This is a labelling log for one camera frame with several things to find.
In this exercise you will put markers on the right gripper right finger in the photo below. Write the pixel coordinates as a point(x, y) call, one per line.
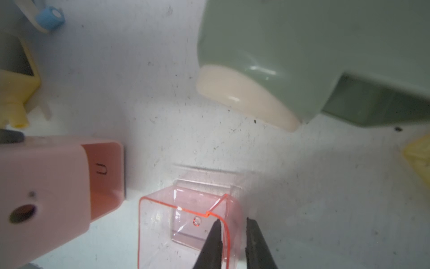
point(258, 255)

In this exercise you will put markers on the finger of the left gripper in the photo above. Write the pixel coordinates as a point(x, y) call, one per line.
point(10, 136)

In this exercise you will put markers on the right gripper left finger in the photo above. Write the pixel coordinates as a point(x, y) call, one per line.
point(210, 256)

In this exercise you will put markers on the pink transparent tray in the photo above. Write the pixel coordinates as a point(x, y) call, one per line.
point(175, 222)

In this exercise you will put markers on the yellow pencil sharpener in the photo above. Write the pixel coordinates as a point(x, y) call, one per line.
point(19, 80)

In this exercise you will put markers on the blue pencil sharpener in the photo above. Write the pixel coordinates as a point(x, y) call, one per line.
point(45, 19)

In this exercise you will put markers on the yellow transparent tray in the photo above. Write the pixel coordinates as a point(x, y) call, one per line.
point(417, 155)

